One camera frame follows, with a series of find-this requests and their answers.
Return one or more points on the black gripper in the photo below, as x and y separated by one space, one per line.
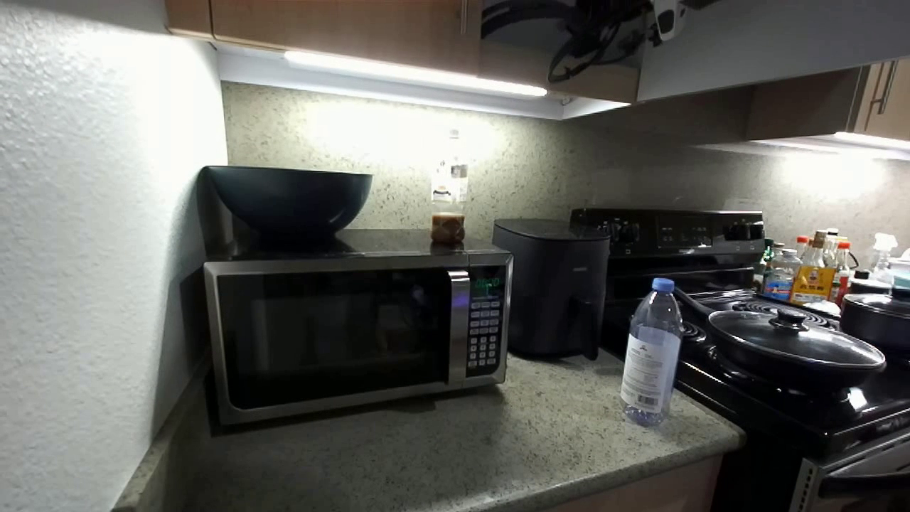
616 30

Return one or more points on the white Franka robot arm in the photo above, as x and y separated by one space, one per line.
669 17

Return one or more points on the under-cabinet light strip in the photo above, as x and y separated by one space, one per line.
416 74

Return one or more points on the wooden cabinet beside hood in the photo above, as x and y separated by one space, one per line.
855 101

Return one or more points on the black and steel microwave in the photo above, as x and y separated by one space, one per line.
332 343

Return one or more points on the wooden base cabinet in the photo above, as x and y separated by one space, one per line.
655 492

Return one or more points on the clear bottle with brown sauce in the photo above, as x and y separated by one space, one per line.
447 213

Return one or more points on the dark range hood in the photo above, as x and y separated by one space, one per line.
778 44

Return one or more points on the black air fryer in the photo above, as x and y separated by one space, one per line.
556 287

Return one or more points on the black electric stove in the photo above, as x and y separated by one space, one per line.
721 256

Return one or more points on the green cap condiment bottle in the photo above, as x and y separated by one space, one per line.
781 272

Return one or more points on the clear plastic water bottle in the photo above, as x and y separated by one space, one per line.
652 358

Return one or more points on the dark blue bowl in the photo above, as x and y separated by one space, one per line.
285 203

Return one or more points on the yellow label condiment bottle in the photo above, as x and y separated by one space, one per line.
815 273

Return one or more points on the red cap condiment bottle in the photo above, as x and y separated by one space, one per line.
844 266

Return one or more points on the frying pan with glass lid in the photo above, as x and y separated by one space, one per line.
791 346

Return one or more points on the black pot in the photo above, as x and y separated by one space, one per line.
878 316

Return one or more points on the wooden wall cabinet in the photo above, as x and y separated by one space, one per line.
303 17

